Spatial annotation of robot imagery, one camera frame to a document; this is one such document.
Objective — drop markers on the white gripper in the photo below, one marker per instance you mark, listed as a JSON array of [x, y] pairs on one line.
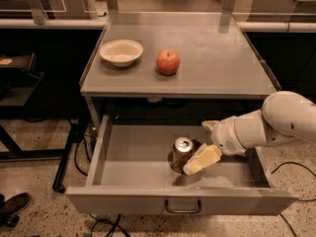
[[224, 135]]

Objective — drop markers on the orange soda can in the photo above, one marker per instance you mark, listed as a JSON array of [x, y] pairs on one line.
[[183, 149]]

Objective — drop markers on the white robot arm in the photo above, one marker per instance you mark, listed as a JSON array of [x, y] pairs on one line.
[[284, 118]]

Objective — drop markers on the grey open top drawer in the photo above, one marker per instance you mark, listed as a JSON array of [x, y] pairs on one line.
[[130, 173]]

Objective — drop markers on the grey counter cabinet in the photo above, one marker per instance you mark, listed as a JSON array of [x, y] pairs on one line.
[[216, 60]]

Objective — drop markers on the red apple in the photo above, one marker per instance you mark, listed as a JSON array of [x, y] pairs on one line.
[[168, 61]]

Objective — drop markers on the white paper bowl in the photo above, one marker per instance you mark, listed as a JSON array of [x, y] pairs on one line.
[[121, 52]]

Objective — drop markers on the black shoe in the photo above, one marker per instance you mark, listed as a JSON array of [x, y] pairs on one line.
[[9, 208]]

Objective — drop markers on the black drawer handle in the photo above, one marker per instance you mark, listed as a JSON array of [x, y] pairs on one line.
[[180, 207]]

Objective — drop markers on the white horizontal rail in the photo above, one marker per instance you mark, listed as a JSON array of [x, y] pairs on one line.
[[53, 24]]

